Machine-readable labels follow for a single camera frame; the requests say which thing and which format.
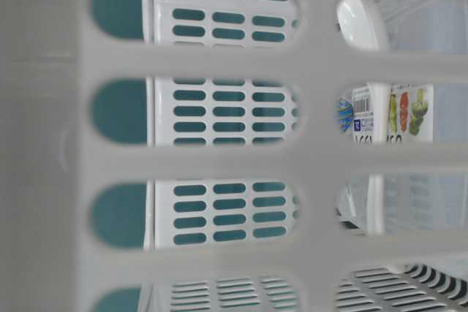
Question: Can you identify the white plastic shopping basket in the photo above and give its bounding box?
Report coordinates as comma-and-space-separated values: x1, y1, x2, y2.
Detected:
1, 0, 467, 311

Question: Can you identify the clear plastic labelled container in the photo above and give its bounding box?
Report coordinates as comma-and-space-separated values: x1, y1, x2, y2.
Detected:
338, 0, 467, 234

